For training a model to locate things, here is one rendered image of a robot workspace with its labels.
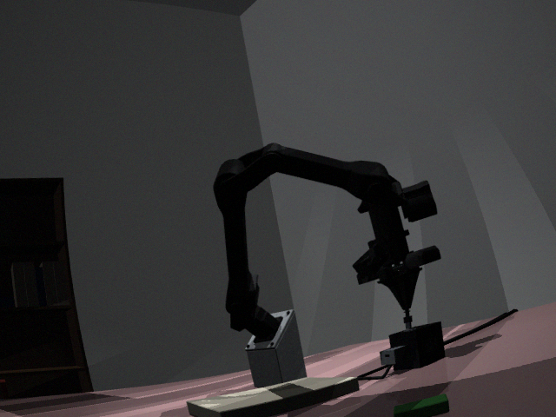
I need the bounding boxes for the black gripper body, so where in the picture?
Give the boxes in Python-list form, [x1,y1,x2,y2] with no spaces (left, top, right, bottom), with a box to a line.
[356,226,441,285]

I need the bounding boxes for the green rectangular block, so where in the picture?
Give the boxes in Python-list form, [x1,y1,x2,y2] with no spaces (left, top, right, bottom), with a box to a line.
[394,394,450,417]

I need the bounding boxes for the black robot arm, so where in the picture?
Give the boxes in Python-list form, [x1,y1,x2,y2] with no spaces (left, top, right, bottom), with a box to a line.
[213,142,437,343]

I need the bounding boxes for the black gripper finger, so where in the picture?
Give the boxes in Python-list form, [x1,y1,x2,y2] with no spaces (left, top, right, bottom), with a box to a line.
[377,277,405,310]
[392,268,422,309]

